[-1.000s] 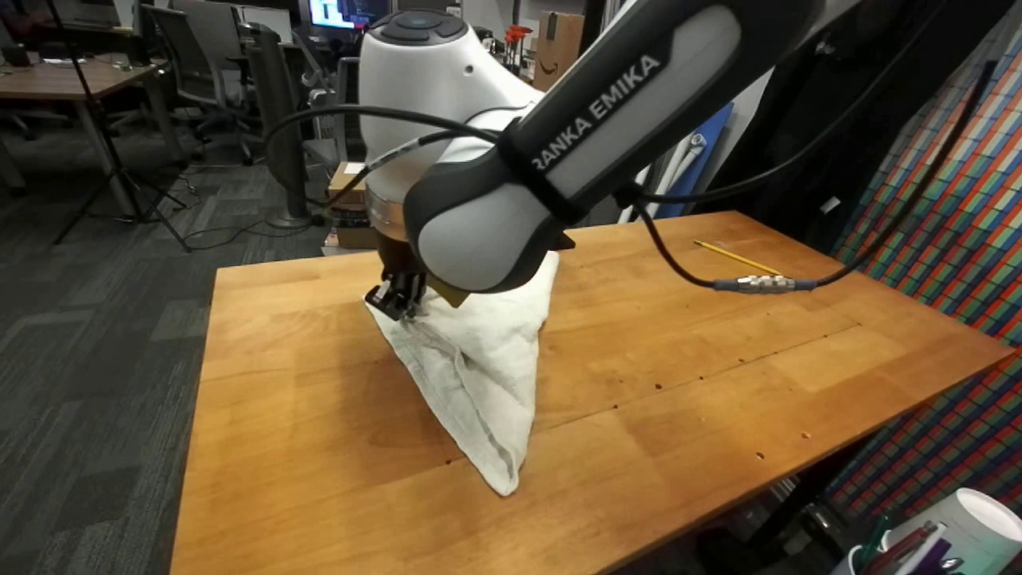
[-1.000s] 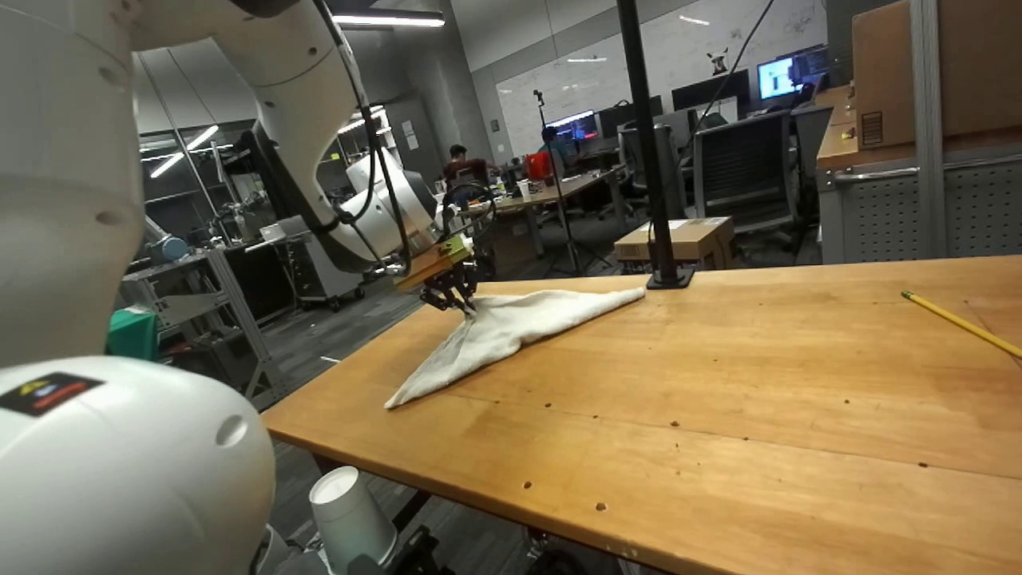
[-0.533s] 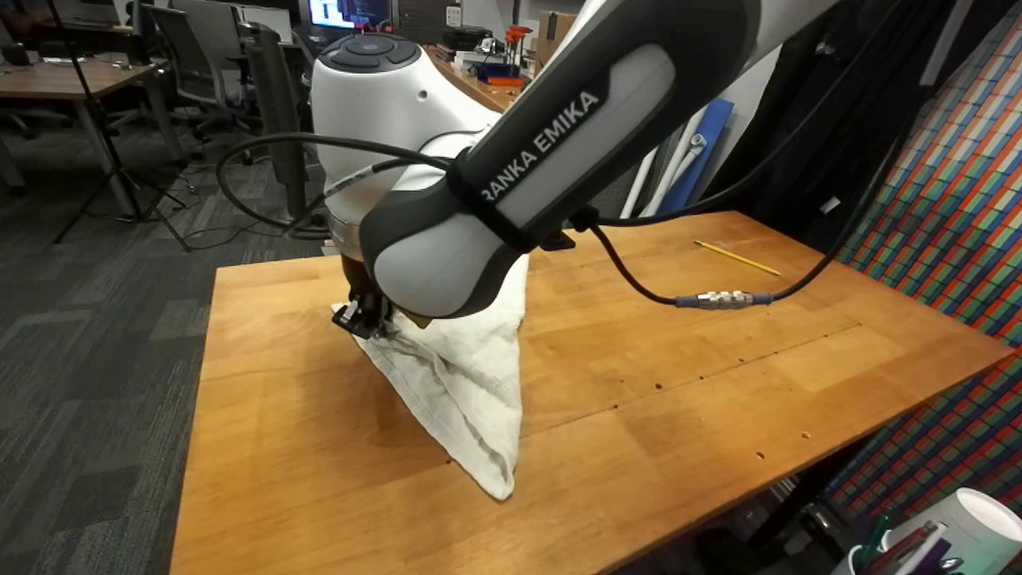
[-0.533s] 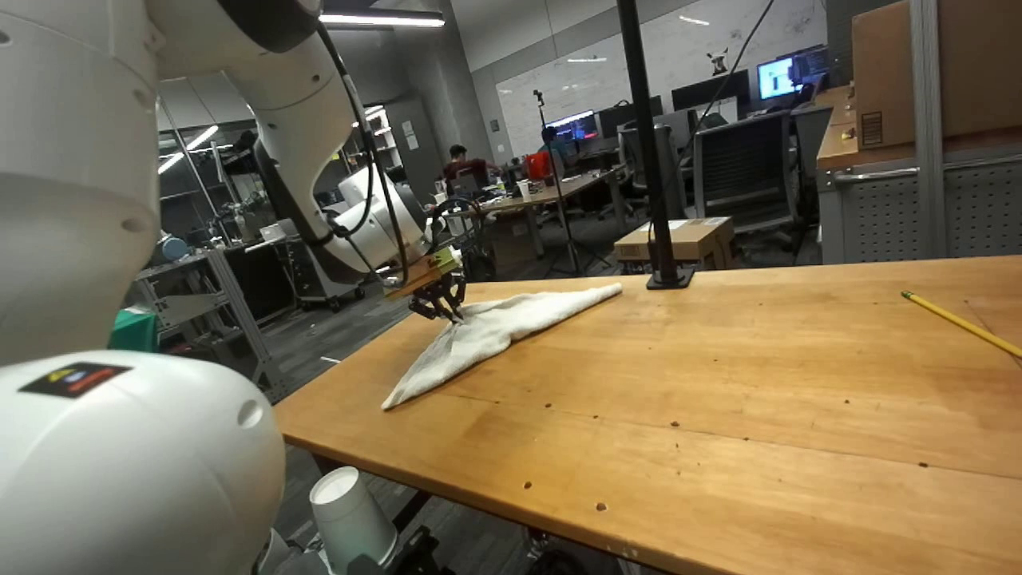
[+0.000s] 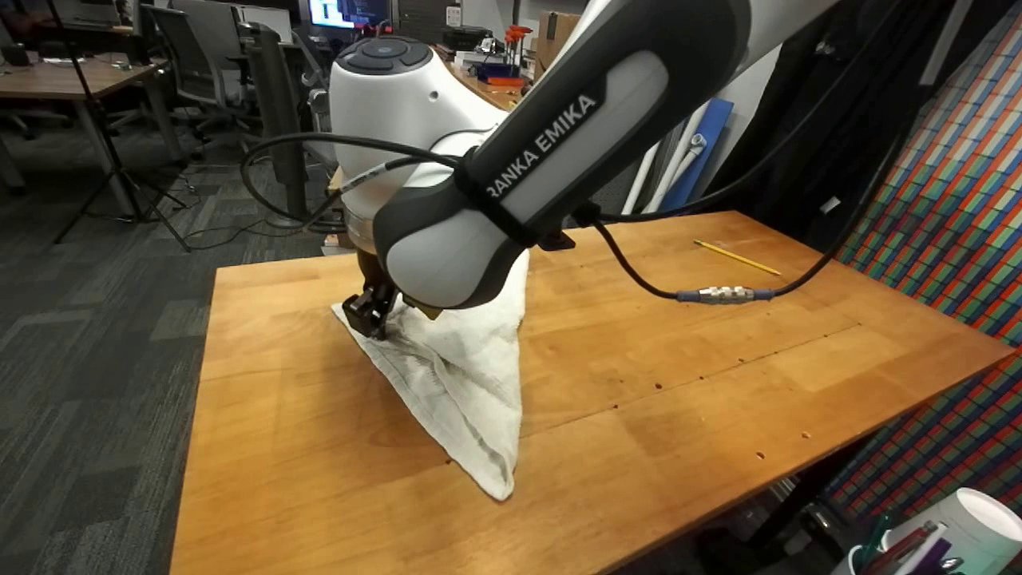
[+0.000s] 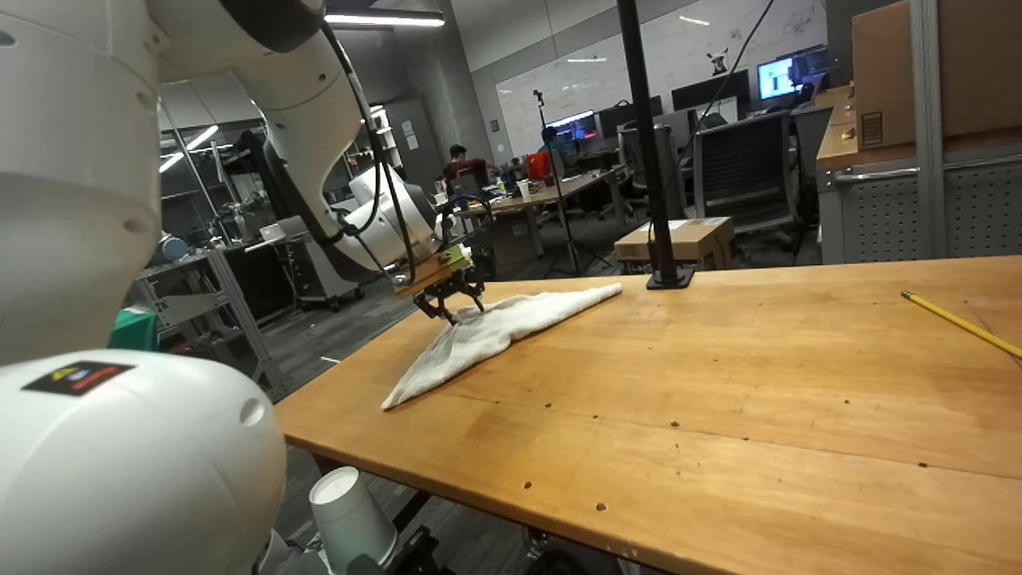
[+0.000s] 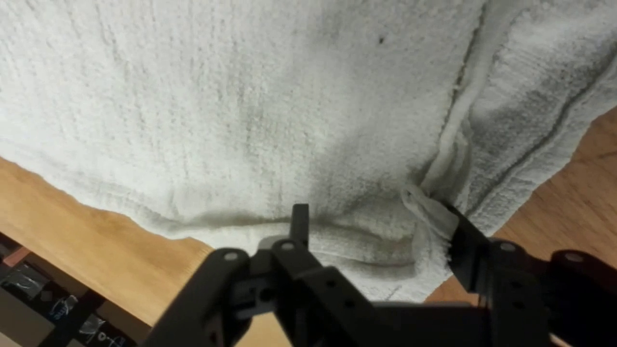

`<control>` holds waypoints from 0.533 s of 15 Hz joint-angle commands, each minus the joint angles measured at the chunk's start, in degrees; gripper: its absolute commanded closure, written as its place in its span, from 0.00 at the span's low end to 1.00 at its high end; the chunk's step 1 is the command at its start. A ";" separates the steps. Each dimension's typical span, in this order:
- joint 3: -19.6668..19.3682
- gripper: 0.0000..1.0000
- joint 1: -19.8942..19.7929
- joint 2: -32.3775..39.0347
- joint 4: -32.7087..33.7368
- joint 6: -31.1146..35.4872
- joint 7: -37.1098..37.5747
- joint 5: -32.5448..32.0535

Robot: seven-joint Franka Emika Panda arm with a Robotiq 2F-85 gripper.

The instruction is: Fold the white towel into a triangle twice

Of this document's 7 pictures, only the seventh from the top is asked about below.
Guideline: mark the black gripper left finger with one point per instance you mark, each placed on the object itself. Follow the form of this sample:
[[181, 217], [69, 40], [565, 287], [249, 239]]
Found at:
[[270, 300]]

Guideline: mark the white cloth towel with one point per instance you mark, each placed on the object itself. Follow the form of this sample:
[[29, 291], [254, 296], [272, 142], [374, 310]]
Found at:
[[256, 96]]

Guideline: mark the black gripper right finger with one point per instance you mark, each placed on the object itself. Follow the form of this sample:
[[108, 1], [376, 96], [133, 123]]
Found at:
[[546, 300]]

